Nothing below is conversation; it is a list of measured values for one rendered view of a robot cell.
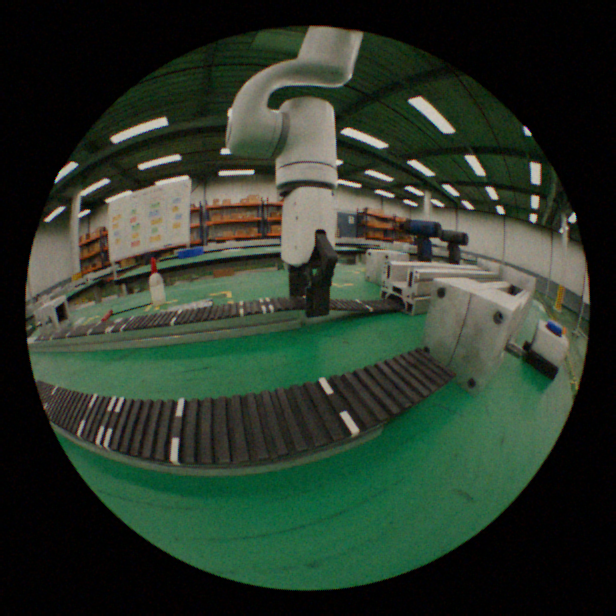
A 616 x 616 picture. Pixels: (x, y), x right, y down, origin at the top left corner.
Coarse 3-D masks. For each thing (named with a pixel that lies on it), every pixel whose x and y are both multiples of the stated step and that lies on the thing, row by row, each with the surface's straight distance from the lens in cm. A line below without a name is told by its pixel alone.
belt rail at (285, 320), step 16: (224, 320) 26; (240, 320) 26; (256, 320) 26; (272, 320) 27; (288, 320) 28; (96, 336) 38; (112, 336) 35; (128, 336) 33; (144, 336) 32; (160, 336) 31; (176, 336) 29; (192, 336) 28; (208, 336) 28; (224, 336) 27; (240, 336) 27
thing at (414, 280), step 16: (384, 272) 42; (400, 272) 42; (416, 272) 36; (432, 272) 38; (448, 272) 44; (464, 272) 52; (480, 272) 65; (384, 288) 42; (400, 288) 42; (416, 288) 35; (416, 304) 36
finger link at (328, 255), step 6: (318, 234) 23; (324, 234) 23; (318, 240) 22; (324, 240) 22; (318, 246) 22; (324, 246) 21; (330, 246) 21; (324, 252) 20; (330, 252) 20; (324, 258) 20; (330, 258) 20; (336, 258) 20; (324, 264) 20; (330, 264) 20; (324, 270) 21; (330, 270) 21; (324, 276) 21
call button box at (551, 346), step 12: (540, 324) 39; (540, 336) 36; (552, 336) 37; (564, 336) 43; (528, 348) 40; (540, 348) 37; (552, 348) 37; (564, 348) 37; (528, 360) 37; (540, 360) 37; (552, 360) 37; (552, 372) 38
